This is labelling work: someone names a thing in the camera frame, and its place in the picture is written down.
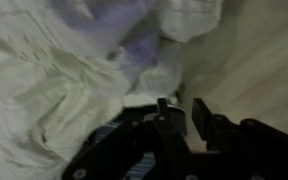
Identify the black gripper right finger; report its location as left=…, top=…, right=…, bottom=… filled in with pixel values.
left=192, top=97, right=288, bottom=180

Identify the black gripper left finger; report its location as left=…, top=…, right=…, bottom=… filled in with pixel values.
left=62, top=97, right=192, bottom=180

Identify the white duvet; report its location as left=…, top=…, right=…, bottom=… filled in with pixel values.
left=0, top=0, right=224, bottom=180

